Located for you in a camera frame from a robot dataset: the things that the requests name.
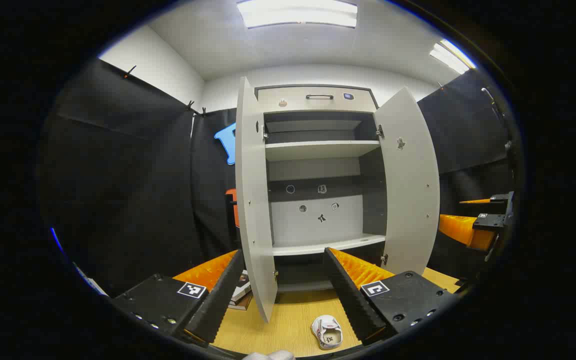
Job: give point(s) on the black backdrop cloth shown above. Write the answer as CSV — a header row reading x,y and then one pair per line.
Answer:
x,y
118,175

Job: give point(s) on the white cover book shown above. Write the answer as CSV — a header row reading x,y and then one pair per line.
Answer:
x,y
242,286

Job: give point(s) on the brown cover book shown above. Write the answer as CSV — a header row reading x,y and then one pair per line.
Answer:
x,y
240,303

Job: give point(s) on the grey cabinet drawer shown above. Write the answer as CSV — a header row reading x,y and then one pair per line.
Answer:
x,y
293,104

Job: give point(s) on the grey shoe cabinet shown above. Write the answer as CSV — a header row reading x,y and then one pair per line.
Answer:
x,y
318,150

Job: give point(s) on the white shoe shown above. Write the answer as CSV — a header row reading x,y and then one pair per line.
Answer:
x,y
327,332

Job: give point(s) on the ceiling light panel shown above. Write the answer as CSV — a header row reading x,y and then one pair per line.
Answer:
x,y
298,14
452,56

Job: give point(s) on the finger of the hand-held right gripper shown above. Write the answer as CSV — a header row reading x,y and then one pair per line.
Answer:
x,y
483,201
460,230

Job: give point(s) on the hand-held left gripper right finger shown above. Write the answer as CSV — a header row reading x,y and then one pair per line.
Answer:
x,y
350,300

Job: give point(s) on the grey cabinet door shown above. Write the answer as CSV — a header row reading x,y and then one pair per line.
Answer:
x,y
410,200
253,200

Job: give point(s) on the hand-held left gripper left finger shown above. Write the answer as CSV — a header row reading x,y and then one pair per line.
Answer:
x,y
218,300

